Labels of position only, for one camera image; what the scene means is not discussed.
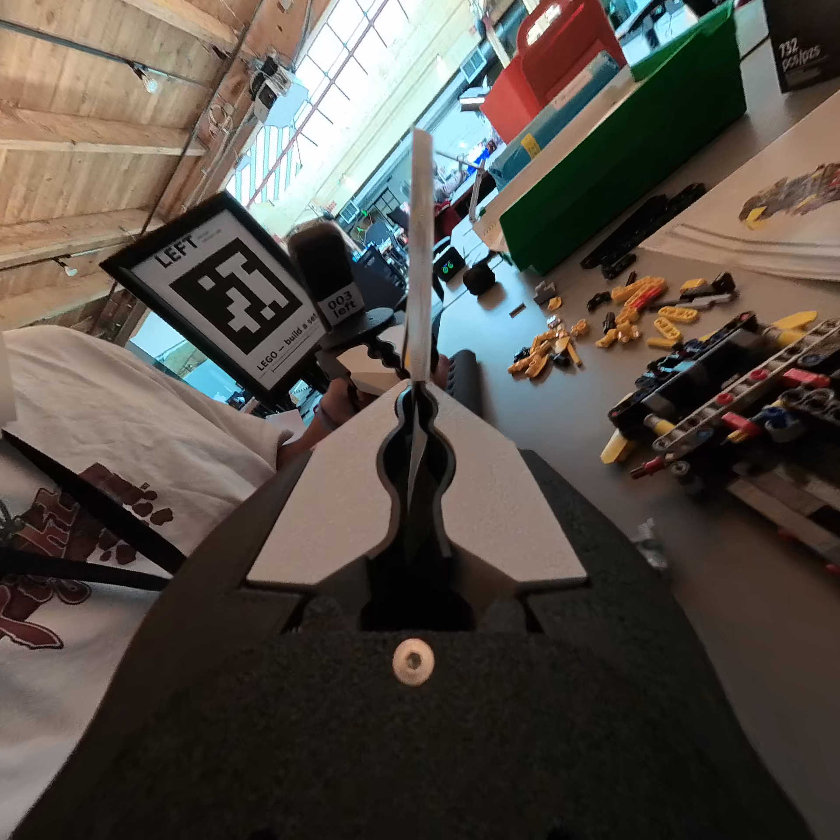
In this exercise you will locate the green plastic bin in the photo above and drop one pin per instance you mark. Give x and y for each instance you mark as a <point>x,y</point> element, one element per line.
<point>623,164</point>

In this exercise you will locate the dark ribbed lego panel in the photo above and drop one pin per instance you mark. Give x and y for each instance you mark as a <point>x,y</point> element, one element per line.
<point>643,229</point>

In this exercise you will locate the yellow printed paper sheet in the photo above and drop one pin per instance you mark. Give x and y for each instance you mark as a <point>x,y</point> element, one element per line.
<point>420,262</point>

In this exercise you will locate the lego instruction booklet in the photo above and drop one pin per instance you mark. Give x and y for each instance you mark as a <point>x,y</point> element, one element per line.
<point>754,236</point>

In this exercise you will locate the person's left hand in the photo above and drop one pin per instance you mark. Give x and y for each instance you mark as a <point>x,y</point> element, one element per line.
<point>338,410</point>

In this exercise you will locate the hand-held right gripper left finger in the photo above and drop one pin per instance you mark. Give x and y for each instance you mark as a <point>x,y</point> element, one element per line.
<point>315,512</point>

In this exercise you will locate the red plastic carry case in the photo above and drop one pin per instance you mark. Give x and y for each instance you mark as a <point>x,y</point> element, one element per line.
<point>544,72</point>

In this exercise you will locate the lego car chassis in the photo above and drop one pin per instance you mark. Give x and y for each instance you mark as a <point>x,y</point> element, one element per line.
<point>722,407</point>

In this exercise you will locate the small grey plastic scrap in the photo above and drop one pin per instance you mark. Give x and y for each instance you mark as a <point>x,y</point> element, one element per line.
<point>651,544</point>

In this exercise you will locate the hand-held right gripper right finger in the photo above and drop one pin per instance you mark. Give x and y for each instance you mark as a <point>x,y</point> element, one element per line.
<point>518,512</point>

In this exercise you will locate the person in white shirt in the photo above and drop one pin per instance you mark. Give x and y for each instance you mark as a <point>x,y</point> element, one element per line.
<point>98,394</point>

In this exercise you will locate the black framed marker sign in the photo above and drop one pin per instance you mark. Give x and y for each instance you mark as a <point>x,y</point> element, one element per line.
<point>216,295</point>

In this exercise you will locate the person's left forearm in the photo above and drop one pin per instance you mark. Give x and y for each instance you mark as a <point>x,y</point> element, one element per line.
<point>298,453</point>

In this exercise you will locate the lego set box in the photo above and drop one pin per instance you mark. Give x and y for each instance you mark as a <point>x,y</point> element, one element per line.
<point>807,46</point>

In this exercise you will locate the small black display device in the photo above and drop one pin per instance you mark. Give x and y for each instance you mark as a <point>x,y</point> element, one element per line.
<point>449,264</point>

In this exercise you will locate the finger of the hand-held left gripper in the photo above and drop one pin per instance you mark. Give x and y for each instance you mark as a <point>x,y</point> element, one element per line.
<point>367,374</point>
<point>399,341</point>

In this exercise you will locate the light grey lego bracket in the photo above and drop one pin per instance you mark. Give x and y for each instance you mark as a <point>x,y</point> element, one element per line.
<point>544,293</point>

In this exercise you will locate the ceiling projector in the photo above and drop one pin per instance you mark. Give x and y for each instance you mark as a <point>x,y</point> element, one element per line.
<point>269,88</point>

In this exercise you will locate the teal wrapped package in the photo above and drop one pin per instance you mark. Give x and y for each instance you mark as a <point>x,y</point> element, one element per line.
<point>558,111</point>

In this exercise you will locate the pile of yellow lego pieces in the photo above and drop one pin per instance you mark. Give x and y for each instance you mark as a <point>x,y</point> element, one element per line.
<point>630,315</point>

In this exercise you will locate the small black rounded device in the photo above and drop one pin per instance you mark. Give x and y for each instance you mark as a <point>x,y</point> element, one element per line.
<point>479,277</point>

